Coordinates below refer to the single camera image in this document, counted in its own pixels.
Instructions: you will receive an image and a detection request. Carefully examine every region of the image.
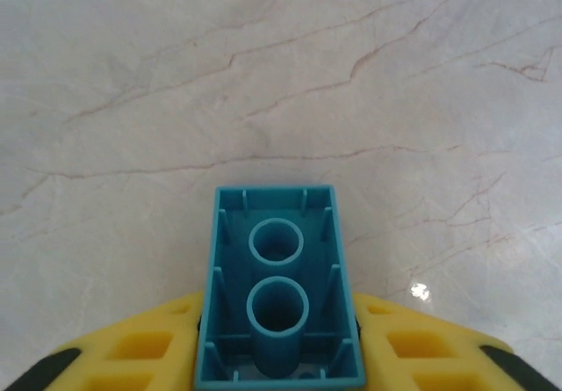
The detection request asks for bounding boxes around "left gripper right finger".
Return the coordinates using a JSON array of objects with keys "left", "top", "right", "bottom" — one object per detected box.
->
[{"left": 353, "top": 292, "right": 562, "bottom": 391}]

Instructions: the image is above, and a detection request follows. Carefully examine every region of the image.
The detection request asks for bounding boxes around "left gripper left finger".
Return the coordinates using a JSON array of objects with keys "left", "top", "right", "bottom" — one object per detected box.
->
[{"left": 8, "top": 292, "right": 207, "bottom": 391}]

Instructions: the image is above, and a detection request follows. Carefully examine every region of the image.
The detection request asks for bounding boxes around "blue lego brick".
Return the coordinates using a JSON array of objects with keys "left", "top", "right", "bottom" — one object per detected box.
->
[{"left": 192, "top": 184, "right": 368, "bottom": 387}]

